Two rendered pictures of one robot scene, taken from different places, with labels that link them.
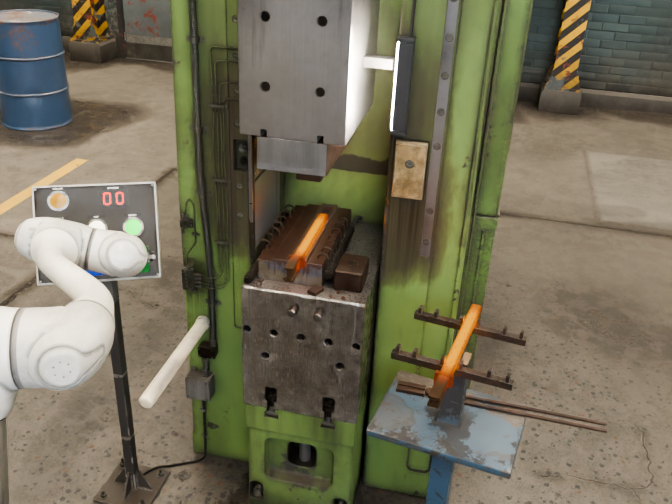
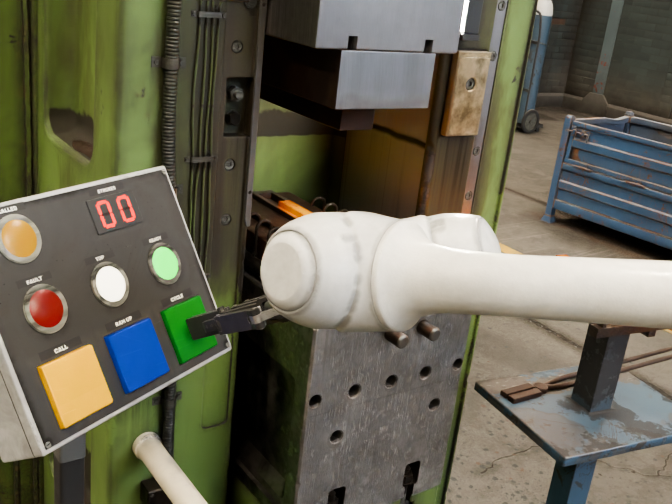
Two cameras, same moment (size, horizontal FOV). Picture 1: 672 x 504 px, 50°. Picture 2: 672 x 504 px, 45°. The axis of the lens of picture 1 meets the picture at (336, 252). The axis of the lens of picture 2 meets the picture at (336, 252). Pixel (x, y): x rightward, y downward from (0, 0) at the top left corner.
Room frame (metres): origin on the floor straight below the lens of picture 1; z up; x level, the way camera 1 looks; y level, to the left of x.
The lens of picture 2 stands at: (1.02, 1.19, 1.50)
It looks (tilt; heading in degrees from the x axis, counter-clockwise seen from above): 20 degrees down; 311
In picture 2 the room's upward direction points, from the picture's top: 7 degrees clockwise
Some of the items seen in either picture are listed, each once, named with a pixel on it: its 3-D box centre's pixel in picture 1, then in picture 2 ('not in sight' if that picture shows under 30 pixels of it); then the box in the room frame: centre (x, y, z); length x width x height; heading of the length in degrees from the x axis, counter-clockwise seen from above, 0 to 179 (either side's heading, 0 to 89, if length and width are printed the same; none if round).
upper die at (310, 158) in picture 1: (310, 133); (318, 60); (2.08, 0.09, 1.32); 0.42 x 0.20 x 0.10; 168
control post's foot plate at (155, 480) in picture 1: (131, 477); not in sight; (1.91, 0.70, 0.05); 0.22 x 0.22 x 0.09; 78
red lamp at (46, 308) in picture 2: not in sight; (46, 308); (1.80, 0.78, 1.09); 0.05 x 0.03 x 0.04; 78
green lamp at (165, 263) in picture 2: (133, 227); (164, 263); (1.85, 0.59, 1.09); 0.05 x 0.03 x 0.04; 78
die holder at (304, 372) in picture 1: (322, 310); (307, 351); (2.08, 0.04, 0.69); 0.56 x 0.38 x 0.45; 168
